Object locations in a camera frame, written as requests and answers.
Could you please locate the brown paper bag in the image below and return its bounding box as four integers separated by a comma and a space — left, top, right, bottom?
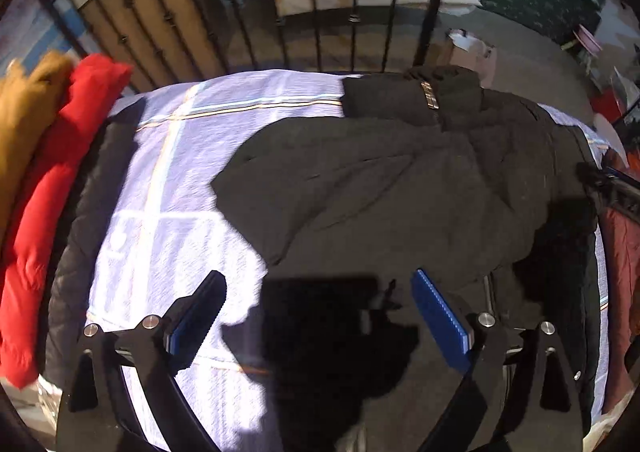
445, 29, 496, 82

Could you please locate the lavender plaid bed sheet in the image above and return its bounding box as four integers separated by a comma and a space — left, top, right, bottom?
82, 69, 613, 452

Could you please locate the tan puffer jacket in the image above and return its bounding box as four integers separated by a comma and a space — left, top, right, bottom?
0, 52, 76, 243

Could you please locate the red crate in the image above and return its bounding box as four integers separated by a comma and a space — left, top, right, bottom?
590, 86, 626, 117

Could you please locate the white round disc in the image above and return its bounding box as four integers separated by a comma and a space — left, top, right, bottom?
592, 114, 628, 167

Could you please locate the maroon jacket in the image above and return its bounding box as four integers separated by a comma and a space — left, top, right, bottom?
597, 147, 640, 413

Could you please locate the tan wooden panel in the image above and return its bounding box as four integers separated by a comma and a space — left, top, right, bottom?
80, 0, 226, 92

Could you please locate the pink chair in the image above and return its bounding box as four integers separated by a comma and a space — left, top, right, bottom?
562, 24, 603, 62

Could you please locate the dark quilted jacket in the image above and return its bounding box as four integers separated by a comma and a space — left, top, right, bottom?
45, 96, 151, 385

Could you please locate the black jacket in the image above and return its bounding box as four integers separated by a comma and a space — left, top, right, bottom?
210, 66, 608, 452

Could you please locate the red puffer jacket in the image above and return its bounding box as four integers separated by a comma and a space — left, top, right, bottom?
0, 54, 135, 390

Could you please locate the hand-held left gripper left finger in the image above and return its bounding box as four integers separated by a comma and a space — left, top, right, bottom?
55, 271, 228, 452

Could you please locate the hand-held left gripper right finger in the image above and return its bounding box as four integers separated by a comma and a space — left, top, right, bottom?
411, 269, 586, 452

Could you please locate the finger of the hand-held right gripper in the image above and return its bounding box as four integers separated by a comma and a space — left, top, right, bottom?
575, 162, 640, 217

